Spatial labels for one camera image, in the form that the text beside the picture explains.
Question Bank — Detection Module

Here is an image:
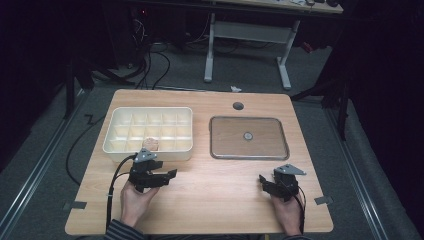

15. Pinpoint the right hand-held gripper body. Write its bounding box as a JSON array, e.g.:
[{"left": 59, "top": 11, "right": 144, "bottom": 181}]
[{"left": 269, "top": 163, "right": 308, "bottom": 203}]

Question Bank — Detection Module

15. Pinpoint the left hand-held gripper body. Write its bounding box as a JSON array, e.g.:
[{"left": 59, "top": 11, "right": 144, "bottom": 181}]
[{"left": 127, "top": 147, "right": 165, "bottom": 194}]

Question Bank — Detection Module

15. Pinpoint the pale pink sock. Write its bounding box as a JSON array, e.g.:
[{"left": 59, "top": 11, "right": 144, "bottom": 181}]
[{"left": 142, "top": 137, "right": 161, "bottom": 152}]

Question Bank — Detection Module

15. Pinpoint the cream divided storage box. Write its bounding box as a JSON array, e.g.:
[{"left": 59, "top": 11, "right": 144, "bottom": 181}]
[{"left": 102, "top": 106, "right": 194, "bottom": 163}]

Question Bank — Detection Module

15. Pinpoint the person's left hand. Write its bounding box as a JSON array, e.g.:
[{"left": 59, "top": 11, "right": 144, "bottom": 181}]
[{"left": 119, "top": 181, "right": 161, "bottom": 228}]

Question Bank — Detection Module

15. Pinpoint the person's right hand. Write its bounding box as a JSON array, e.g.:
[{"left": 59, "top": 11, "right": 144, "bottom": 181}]
[{"left": 269, "top": 194, "right": 304, "bottom": 237}]

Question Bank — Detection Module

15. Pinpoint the grey tape piece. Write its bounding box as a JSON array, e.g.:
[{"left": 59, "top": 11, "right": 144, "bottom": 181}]
[
  {"left": 313, "top": 195, "right": 334, "bottom": 206},
  {"left": 62, "top": 200, "right": 88, "bottom": 212}
]

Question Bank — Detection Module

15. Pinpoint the shiny metal tray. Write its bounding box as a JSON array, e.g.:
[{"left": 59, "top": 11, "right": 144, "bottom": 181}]
[{"left": 208, "top": 115, "right": 291, "bottom": 161}]

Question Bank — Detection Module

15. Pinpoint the black metal stand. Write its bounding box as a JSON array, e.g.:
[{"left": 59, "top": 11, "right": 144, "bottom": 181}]
[
  {"left": 62, "top": 58, "right": 136, "bottom": 121},
  {"left": 289, "top": 74, "right": 352, "bottom": 142}
]

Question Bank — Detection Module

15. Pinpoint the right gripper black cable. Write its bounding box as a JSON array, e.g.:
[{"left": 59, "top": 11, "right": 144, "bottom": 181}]
[{"left": 289, "top": 184, "right": 307, "bottom": 235}]

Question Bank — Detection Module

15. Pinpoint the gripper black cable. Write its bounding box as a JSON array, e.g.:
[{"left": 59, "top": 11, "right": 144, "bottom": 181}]
[
  {"left": 289, "top": 184, "right": 307, "bottom": 235},
  {"left": 105, "top": 153, "right": 138, "bottom": 232}
]

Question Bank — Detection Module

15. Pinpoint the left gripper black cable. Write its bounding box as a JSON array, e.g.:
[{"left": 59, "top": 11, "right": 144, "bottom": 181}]
[{"left": 105, "top": 153, "right": 138, "bottom": 232}]

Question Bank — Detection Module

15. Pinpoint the metal floor rail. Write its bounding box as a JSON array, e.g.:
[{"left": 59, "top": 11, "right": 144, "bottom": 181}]
[
  {"left": 0, "top": 89, "right": 88, "bottom": 236},
  {"left": 323, "top": 106, "right": 390, "bottom": 240}
]

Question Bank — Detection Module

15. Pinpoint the black floor cable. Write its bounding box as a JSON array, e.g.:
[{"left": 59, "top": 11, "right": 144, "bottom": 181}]
[{"left": 65, "top": 113, "right": 107, "bottom": 186}]

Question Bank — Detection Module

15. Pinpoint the bundle of black cables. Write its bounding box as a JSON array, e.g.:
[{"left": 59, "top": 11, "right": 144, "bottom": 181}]
[{"left": 124, "top": 16, "right": 172, "bottom": 91}]

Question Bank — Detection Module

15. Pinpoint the wooden desk with white frame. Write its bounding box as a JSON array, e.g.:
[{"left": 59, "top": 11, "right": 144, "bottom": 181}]
[{"left": 202, "top": 0, "right": 345, "bottom": 91}]

